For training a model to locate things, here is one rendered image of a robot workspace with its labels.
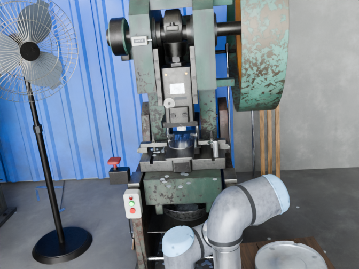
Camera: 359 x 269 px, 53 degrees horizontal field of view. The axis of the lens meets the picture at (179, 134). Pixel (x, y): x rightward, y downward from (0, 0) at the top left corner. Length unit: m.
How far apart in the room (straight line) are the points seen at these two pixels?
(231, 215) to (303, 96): 2.34
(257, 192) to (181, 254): 0.44
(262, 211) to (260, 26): 0.75
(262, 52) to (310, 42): 1.68
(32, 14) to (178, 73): 0.83
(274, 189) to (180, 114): 0.91
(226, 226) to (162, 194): 0.93
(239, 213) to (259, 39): 0.75
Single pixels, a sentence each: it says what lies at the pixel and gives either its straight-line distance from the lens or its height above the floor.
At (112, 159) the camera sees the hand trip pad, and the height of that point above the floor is 0.76.
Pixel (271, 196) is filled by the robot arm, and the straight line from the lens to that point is 1.01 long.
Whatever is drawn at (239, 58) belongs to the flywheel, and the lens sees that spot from 2.12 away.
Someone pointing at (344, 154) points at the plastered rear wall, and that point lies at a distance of 3.49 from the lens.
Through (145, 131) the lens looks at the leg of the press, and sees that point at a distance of 2.24.
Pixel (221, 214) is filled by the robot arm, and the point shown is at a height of 0.93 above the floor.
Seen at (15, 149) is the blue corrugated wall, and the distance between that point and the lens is 3.63.
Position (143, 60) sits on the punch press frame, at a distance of 1.77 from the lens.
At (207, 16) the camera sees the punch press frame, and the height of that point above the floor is 1.40.
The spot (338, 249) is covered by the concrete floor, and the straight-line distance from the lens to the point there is 2.48.
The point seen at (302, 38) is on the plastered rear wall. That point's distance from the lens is 3.12.
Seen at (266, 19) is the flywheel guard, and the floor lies 1.38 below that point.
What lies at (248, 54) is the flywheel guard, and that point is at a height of 1.25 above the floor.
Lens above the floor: 1.44
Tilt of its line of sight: 19 degrees down
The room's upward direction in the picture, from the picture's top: 5 degrees counter-clockwise
